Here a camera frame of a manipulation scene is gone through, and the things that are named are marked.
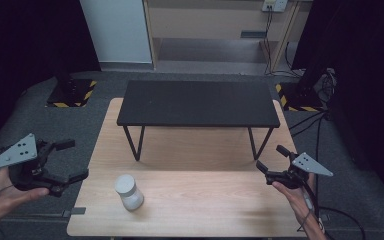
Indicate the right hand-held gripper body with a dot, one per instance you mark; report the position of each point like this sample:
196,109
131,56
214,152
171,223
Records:
300,168

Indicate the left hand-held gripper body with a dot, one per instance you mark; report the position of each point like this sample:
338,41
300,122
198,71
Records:
18,155

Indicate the person's right hand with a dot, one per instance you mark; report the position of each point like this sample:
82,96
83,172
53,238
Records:
296,196

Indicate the person's left hand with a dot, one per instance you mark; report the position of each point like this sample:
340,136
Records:
5,195

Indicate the grey tape strip on floor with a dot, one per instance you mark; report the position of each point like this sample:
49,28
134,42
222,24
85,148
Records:
75,211

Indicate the black stand base hazard stripes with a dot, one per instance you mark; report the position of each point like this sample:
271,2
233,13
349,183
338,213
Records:
70,93
300,98

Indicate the white cylindrical jar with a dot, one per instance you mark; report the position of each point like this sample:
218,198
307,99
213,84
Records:
129,192

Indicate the black low shelf with legs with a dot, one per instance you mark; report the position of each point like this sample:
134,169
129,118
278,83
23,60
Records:
196,103

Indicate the black curtain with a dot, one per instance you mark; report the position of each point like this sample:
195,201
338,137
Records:
363,83
23,43

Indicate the white cabinet panel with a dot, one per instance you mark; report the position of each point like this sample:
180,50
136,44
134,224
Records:
116,30

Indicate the white wall power outlet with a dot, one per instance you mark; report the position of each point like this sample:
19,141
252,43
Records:
275,5

